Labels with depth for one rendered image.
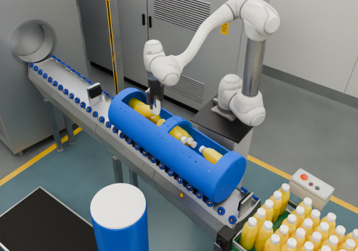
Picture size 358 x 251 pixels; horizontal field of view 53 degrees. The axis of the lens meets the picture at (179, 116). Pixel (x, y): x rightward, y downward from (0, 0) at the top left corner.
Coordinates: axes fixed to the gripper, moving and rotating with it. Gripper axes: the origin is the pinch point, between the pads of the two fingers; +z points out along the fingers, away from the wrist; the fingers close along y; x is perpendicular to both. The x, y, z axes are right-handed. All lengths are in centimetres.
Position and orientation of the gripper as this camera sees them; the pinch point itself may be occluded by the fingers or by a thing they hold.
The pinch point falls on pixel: (155, 106)
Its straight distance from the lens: 207.5
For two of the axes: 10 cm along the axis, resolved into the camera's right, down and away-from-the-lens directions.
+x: 7.1, 4.4, -5.4
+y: -7.0, 4.4, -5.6
